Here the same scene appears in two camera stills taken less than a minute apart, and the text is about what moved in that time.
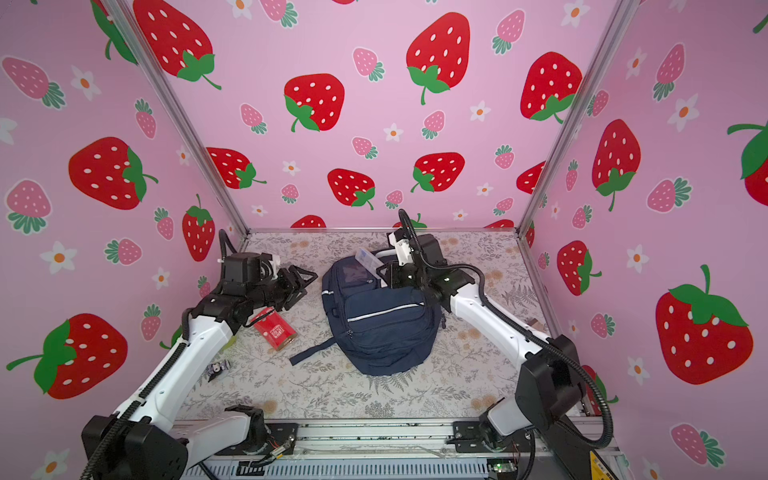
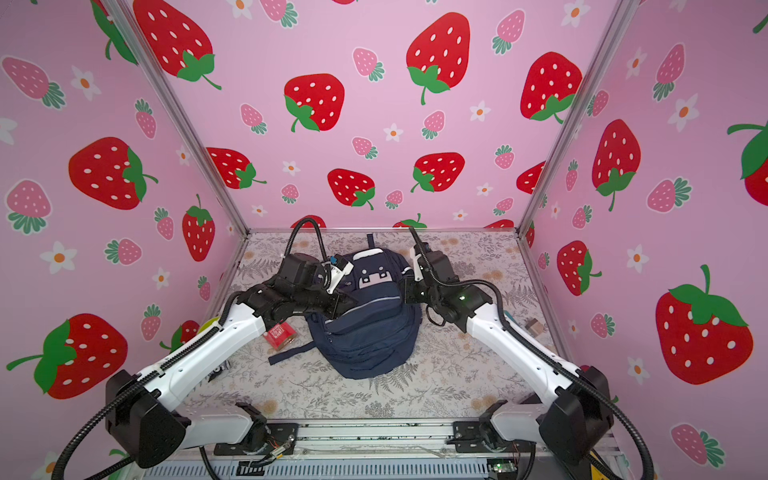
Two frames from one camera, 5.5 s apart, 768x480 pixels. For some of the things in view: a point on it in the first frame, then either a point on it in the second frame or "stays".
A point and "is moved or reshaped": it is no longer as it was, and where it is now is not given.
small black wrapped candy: [216, 368] stays
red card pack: [274, 329] stays
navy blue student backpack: [384, 330] is moved or reshaped
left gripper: [296, 292] → [338, 307]
